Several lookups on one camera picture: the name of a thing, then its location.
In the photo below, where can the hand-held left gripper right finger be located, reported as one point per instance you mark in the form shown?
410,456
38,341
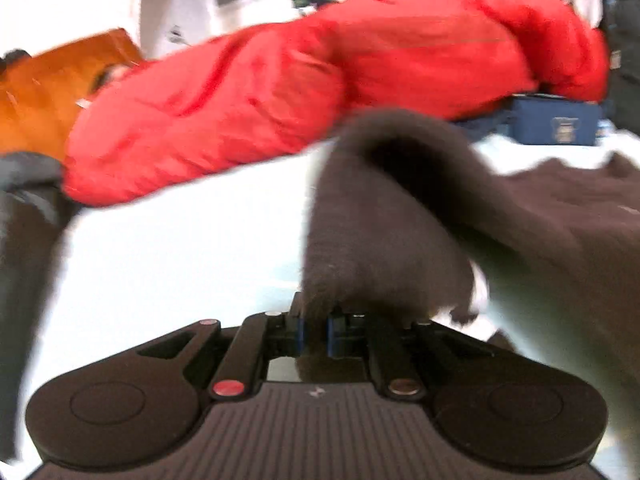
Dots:
331,332

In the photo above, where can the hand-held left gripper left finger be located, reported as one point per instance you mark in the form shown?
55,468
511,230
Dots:
300,331

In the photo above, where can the brown lettered sweater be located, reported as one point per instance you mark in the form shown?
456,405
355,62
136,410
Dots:
380,220

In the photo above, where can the light blue bed sheet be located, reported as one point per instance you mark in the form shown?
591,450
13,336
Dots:
175,260

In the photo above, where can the red down jacket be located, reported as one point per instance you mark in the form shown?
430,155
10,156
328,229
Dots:
300,85

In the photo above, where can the dark grey cloth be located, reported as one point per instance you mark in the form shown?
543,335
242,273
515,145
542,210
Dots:
25,240

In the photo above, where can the navy pouch with cartoon badge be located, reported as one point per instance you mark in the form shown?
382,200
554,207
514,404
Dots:
545,120

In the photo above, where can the black backpack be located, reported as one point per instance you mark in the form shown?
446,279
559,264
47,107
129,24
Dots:
625,50

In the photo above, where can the wooden bed frame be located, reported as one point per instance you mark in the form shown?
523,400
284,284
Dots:
45,100

